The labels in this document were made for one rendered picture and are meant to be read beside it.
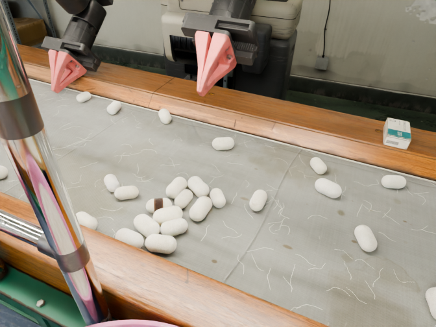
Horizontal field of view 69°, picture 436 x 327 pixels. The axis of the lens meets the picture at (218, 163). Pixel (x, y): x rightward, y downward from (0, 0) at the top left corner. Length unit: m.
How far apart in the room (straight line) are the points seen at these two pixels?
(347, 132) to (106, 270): 0.43
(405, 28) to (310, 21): 0.59
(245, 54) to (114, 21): 2.58
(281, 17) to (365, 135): 0.78
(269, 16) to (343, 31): 1.23
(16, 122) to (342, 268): 0.34
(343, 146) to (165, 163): 0.29
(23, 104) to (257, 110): 0.47
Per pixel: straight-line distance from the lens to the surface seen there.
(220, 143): 0.51
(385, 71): 2.55
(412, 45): 2.52
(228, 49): 0.46
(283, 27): 1.28
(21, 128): 0.19
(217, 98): 0.64
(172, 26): 1.08
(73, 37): 0.74
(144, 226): 0.39
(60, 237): 0.25
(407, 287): 0.42
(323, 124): 0.59
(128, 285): 0.34
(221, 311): 0.31
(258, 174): 0.48
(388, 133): 0.57
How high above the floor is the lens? 1.04
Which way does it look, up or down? 38 degrees down
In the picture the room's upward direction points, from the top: 2 degrees clockwise
